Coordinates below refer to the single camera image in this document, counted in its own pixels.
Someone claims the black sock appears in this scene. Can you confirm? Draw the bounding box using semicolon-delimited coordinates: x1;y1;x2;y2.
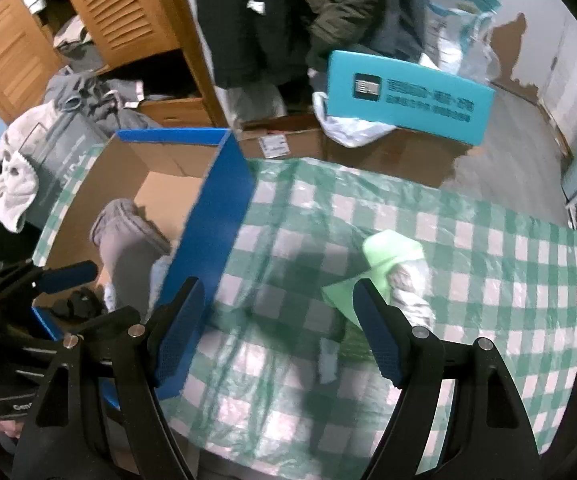
51;289;106;319

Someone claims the blue plastic bag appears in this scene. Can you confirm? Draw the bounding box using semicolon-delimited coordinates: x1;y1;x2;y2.
421;0;501;86

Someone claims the grey hoodie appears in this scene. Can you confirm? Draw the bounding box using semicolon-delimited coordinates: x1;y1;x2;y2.
43;72;162;134

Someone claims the wooden drawer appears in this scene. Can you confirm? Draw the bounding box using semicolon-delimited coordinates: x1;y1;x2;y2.
136;97;215;129

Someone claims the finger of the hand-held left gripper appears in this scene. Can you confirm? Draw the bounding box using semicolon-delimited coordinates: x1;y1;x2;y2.
31;260;100;295
66;306;142;342

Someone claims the louvered wooden wardrobe door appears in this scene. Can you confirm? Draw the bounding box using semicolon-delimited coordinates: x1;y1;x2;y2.
51;0;200;68

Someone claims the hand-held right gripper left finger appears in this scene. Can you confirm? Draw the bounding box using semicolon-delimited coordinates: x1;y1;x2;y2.
12;276;206;480

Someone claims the grey printed bag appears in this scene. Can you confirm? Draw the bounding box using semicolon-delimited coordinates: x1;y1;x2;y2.
23;115;105;232

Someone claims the blue-rimmed cardboard shoe box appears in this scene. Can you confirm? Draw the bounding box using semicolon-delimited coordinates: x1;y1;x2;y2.
31;128;256;401

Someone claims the green checked plastic tablecloth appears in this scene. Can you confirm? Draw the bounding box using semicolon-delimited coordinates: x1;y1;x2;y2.
33;157;577;476

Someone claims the black hanging jacket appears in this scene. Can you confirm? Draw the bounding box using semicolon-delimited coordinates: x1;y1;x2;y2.
196;0;314;90

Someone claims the panelled wooden wardrobe door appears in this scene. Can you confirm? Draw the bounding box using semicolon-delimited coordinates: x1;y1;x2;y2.
0;0;69;124

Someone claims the white plastic bag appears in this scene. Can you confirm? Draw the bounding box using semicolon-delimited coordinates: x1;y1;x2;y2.
312;91;395;149

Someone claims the white hanging garment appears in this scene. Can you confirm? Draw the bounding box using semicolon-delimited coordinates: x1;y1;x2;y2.
226;82;287;126

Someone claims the white towel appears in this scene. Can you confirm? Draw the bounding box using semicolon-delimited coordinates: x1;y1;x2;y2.
0;107;55;234

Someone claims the white patterned sock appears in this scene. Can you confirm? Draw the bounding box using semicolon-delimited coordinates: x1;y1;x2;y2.
385;260;437;332

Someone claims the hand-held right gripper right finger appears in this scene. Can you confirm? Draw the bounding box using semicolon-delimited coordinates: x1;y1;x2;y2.
352;278;539;480

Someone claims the teal printed box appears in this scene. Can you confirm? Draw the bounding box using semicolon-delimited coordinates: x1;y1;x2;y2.
325;50;496;147

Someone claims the brown cardboard box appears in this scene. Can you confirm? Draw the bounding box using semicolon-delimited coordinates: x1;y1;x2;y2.
241;115;474;188

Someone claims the dark olive hanging jacket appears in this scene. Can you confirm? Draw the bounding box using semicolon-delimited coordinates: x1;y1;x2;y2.
281;0;425;72

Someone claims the grey sock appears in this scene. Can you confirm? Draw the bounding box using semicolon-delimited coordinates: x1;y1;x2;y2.
90;199;172;313

